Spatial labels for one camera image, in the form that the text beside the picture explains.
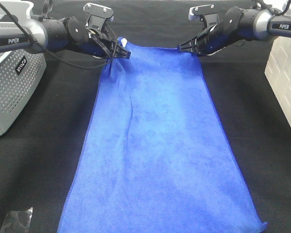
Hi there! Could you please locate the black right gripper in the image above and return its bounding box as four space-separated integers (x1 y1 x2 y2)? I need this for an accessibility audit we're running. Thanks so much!
177 23 245 56

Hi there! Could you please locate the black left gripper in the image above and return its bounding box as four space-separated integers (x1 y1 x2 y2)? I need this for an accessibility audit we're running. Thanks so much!
75 29 131 59

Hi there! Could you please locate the blue microfibre towel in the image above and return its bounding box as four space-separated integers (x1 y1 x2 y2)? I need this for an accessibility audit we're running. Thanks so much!
57 38 267 233

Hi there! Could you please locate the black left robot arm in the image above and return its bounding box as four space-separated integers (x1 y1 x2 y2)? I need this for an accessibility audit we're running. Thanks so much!
0 17 130 59

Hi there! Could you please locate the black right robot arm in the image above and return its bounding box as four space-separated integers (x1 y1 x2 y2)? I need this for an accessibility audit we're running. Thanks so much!
178 4 291 57

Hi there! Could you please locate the white plastic basket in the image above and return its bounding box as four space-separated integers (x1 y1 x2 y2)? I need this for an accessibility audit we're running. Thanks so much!
265 37 291 128

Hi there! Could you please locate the grey perforated plastic basket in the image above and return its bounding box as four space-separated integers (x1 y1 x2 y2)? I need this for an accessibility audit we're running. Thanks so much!
0 0 46 136

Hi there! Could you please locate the black table cloth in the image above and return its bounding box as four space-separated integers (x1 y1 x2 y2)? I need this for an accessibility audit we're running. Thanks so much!
0 0 291 233

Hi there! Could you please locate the clear tape strip left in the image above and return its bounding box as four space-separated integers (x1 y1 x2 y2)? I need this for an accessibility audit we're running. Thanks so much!
0 207 33 233

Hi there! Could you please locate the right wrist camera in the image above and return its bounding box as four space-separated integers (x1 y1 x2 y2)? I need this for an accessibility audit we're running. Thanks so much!
188 4 220 28

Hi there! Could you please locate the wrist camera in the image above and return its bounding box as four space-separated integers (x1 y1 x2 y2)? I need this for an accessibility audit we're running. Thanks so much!
188 4 220 28
83 3 114 32

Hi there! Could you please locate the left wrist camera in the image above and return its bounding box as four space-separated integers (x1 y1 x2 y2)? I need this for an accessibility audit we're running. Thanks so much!
83 3 114 32

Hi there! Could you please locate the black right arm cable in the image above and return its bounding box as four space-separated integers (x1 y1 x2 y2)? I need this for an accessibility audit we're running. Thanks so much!
253 0 291 17

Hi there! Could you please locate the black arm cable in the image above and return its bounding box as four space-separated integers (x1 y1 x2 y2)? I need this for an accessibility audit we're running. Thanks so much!
0 0 122 70
253 0 291 17

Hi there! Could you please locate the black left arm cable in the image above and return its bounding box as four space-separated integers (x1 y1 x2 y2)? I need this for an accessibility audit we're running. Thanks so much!
0 0 122 70

